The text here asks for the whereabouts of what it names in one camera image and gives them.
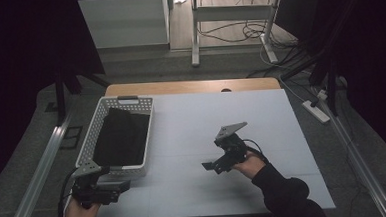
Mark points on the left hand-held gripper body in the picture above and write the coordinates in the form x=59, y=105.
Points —
x=86, y=189

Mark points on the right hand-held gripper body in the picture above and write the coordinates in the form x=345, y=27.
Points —
x=233, y=149

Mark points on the black pants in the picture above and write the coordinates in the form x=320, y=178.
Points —
x=122, y=139

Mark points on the white plastic basket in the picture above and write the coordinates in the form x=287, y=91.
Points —
x=95, y=133

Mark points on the person's right hand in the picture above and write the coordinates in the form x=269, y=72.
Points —
x=252, y=165

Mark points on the white table mat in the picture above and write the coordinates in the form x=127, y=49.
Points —
x=188, y=122

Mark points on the black floor socket plate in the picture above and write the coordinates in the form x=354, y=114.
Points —
x=71, y=137

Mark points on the wooden table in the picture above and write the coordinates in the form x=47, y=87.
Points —
x=180, y=87

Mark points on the white power strip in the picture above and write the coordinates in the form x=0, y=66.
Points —
x=315, y=111

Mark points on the black metal stand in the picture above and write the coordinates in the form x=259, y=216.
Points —
x=60, y=98
x=329, y=81

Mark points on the white plug adapter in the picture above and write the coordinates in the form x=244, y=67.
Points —
x=322, y=95

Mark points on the dark curtain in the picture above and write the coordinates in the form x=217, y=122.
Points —
x=18, y=64
x=375, y=62

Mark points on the white cabinet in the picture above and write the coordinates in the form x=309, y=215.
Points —
x=123, y=22

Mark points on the aluminium rail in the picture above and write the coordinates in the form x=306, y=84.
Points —
x=361, y=166
x=37, y=178

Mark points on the white desk frame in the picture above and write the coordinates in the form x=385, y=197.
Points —
x=232, y=12

